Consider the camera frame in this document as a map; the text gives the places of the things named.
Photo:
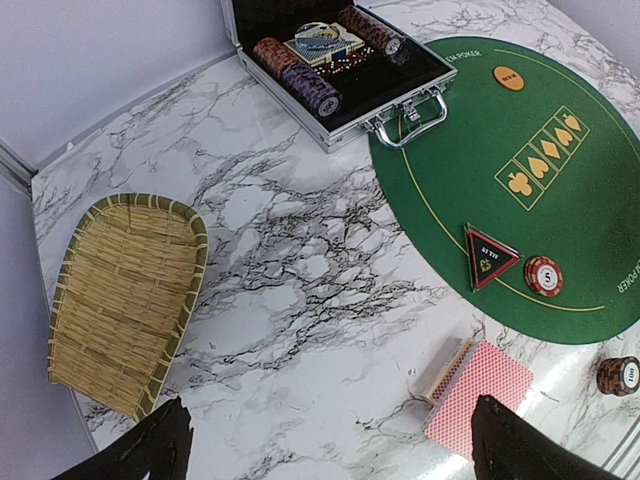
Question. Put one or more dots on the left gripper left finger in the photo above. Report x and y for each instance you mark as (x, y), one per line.
(158, 447)

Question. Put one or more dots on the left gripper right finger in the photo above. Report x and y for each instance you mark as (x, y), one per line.
(504, 446)

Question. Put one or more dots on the red 5 chips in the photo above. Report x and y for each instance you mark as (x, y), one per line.
(543, 276)

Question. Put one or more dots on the black triangular all-in button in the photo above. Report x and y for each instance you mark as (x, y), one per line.
(488, 257)

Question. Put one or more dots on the orange round dealer button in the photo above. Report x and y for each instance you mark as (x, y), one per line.
(509, 78)

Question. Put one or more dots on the red-backed card deck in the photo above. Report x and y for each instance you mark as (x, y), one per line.
(480, 370)

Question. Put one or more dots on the dark 100 chip stack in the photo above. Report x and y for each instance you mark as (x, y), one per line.
(618, 376)

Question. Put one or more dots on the woven bamboo tray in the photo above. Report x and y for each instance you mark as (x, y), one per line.
(126, 290)

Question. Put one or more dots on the round green poker mat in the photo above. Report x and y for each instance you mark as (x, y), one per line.
(552, 170)

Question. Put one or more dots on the brown purple chip row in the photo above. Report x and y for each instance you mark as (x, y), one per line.
(315, 93)

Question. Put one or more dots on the aluminium poker chip case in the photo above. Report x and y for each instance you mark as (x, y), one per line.
(396, 103)

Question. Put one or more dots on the dice in case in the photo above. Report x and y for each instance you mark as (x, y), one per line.
(349, 62)

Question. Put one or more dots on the blue card deck in case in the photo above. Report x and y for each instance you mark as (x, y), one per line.
(318, 43)

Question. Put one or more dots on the dark brown chip row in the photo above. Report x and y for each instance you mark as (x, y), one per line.
(375, 33)

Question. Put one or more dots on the left aluminium frame post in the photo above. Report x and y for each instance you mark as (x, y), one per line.
(14, 168)

